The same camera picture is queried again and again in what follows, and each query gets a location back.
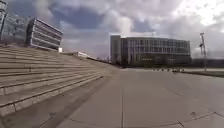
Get low white building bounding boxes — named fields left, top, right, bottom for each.
left=61, top=51, right=91, bottom=60

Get large glass-fronted building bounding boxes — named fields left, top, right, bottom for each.
left=109, top=34, right=193, bottom=67

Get grey concrete slab plaza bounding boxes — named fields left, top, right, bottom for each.
left=0, top=67, right=224, bottom=128

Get striped building with horizontal bands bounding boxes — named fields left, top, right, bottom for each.
left=25, top=17, right=64, bottom=53

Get wide concrete stairs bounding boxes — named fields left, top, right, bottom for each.
left=0, top=44, right=118, bottom=118

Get lamp pole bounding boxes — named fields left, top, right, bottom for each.
left=198, top=32, right=208, bottom=73

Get distant row of trees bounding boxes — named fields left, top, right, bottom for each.
left=190, top=58, right=224, bottom=69

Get raised grass strip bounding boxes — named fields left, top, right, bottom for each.
left=181, top=68, right=224, bottom=79

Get tall glass building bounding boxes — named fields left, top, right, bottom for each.
left=0, top=0, right=31, bottom=46

